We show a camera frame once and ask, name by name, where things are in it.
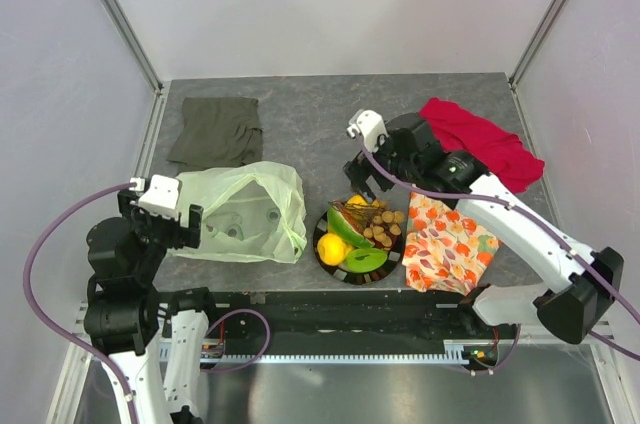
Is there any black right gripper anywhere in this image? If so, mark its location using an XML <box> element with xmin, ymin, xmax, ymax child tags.
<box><xmin>343</xmin><ymin>127</ymin><xmax>420</xmax><ymax>204</ymax></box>

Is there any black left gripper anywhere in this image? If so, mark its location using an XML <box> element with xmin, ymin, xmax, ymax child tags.
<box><xmin>118</xmin><ymin>185</ymin><xmax>202</xmax><ymax>279</ymax></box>

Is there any yellow orange fake mango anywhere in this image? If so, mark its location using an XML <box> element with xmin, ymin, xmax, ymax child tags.
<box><xmin>345</xmin><ymin>194</ymin><xmax>381</xmax><ymax>208</ymax></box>

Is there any fake watermelon slice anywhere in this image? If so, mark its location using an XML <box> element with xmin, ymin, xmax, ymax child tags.
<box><xmin>327</xmin><ymin>206</ymin><xmax>374</xmax><ymax>249</ymax></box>

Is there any brown fake walnuts cluster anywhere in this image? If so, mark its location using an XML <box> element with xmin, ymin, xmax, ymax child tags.
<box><xmin>332</xmin><ymin>199</ymin><xmax>407</xmax><ymax>248</ymax></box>

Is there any yellow fake pear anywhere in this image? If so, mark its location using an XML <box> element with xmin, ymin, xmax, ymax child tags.
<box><xmin>316</xmin><ymin>233</ymin><xmax>354</xmax><ymax>266</ymax></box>

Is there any green fake starfruit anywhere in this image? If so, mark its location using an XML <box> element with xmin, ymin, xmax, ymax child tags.
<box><xmin>345</xmin><ymin>248</ymin><xmax>388</xmax><ymax>273</ymax></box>

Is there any pale green plastic bag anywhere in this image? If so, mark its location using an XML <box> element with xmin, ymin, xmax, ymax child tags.
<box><xmin>169</xmin><ymin>161</ymin><xmax>307</xmax><ymax>264</ymax></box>

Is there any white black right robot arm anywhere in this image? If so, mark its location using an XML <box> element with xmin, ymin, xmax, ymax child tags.
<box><xmin>344</xmin><ymin>110</ymin><xmax>624</xmax><ymax>344</ymax></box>

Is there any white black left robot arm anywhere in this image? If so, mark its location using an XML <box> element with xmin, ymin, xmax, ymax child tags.
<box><xmin>84</xmin><ymin>191</ymin><xmax>220</xmax><ymax>423</ymax></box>

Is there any cream plate with dark rim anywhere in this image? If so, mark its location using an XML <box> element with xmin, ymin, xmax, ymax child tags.
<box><xmin>313</xmin><ymin>210</ymin><xmax>405</xmax><ymax>285</ymax></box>

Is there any dark olive cloth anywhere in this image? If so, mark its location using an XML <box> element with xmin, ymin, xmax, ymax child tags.
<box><xmin>167</xmin><ymin>97</ymin><xmax>263</xmax><ymax>172</ymax></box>

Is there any orange floral cloth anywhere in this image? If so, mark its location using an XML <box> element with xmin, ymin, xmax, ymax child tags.
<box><xmin>402</xmin><ymin>193</ymin><xmax>501</xmax><ymax>295</ymax></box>

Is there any red cloth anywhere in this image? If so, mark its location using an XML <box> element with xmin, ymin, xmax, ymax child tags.
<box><xmin>419</xmin><ymin>97</ymin><xmax>545</xmax><ymax>193</ymax></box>

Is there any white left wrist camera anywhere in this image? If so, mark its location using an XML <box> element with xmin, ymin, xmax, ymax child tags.
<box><xmin>130</xmin><ymin>174</ymin><xmax>181</xmax><ymax>221</ymax></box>

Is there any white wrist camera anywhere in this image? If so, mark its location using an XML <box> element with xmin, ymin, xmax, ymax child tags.
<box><xmin>130</xmin><ymin>174</ymin><xmax>181</xmax><ymax>221</ymax></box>
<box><xmin>346</xmin><ymin>109</ymin><xmax>389</xmax><ymax>153</ymax></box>

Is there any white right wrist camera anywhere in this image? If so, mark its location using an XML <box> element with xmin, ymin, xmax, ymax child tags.
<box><xmin>346</xmin><ymin>109</ymin><xmax>389</xmax><ymax>153</ymax></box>

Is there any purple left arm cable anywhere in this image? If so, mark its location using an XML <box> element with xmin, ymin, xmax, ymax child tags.
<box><xmin>21</xmin><ymin>182</ymin><xmax>274</xmax><ymax>424</ymax></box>

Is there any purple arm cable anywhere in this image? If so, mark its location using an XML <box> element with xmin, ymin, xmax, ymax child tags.
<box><xmin>360</xmin><ymin>147</ymin><xmax>640</xmax><ymax>377</ymax></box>
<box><xmin>21</xmin><ymin>182</ymin><xmax>274</xmax><ymax>424</ymax></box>

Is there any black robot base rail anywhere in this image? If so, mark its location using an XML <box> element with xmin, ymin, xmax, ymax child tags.
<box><xmin>154</xmin><ymin>288</ymin><xmax>519</xmax><ymax>350</ymax></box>

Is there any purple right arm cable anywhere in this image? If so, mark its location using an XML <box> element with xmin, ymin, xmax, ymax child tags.
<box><xmin>360</xmin><ymin>147</ymin><xmax>640</xmax><ymax>377</ymax></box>

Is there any grey slotted cable duct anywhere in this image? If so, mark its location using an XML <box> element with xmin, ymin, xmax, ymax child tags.
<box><xmin>159</xmin><ymin>339</ymin><xmax>473</xmax><ymax>366</ymax></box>

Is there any left aluminium frame post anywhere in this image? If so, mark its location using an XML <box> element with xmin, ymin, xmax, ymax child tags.
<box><xmin>68</xmin><ymin>0</ymin><xmax>164</xmax><ymax>91</ymax></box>

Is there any aluminium frame post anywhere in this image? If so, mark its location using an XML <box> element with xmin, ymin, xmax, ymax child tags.
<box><xmin>68</xmin><ymin>0</ymin><xmax>164</xmax><ymax>91</ymax></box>
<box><xmin>508</xmin><ymin>0</ymin><xmax>601</xmax><ymax>88</ymax></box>

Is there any right aluminium frame post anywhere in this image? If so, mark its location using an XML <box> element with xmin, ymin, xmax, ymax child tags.
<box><xmin>508</xmin><ymin>0</ymin><xmax>601</xmax><ymax>88</ymax></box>

